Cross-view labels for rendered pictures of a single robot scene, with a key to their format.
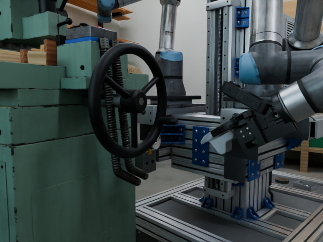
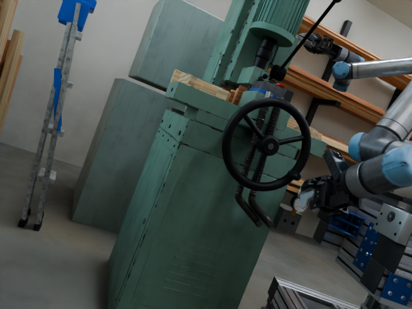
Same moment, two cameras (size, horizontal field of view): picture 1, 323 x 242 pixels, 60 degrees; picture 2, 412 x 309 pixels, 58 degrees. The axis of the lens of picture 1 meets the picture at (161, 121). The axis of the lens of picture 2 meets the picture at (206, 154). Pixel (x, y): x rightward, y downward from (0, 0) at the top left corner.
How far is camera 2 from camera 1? 0.60 m
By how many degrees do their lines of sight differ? 40
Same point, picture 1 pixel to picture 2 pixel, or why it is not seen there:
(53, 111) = (216, 133)
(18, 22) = (238, 70)
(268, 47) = (379, 131)
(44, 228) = (175, 210)
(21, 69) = (207, 97)
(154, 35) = not seen: outside the picture
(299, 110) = (352, 183)
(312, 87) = (365, 165)
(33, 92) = (208, 115)
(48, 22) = (252, 73)
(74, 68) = not seen: hidden behind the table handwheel
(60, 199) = (195, 198)
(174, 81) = not seen: hidden behind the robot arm
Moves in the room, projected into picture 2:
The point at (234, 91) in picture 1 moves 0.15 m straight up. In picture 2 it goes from (328, 158) to (352, 100)
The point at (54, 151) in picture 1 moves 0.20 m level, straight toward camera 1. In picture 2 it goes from (205, 162) to (183, 160)
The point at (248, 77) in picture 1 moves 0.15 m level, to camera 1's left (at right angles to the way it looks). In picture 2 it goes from (352, 152) to (300, 134)
